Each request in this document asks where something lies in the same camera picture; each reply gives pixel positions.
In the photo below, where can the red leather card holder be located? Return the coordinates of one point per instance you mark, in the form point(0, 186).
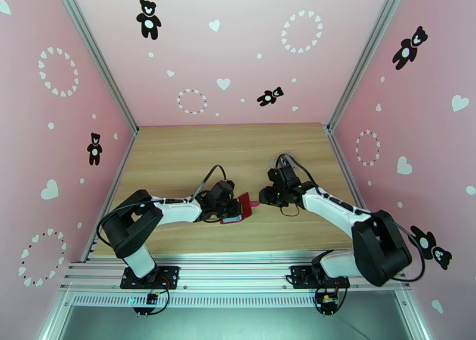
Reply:
point(248, 205)

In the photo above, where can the clear acrylic card stand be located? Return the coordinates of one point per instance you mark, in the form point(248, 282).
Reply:
point(284, 158)

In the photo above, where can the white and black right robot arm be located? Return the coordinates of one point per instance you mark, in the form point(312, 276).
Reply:
point(334, 205)

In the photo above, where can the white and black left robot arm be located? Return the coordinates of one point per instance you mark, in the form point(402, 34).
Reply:
point(178, 212)

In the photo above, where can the perforated metal strip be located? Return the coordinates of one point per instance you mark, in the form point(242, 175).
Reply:
point(230, 300)

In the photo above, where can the black teddy bear sticker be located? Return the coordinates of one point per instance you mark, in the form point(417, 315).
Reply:
point(95, 149)
point(407, 50)
point(442, 257)
point(423, 241)

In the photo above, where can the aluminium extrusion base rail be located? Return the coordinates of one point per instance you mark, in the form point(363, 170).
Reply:
point(230, 272)

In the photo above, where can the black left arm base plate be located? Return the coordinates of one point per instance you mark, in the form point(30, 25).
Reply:
point(169, 274)

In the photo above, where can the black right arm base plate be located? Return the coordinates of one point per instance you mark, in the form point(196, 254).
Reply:
point(299, 275)

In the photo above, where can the aluminium frame post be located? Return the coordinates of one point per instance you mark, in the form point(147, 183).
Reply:
point(368, 56)
point(96, 56)

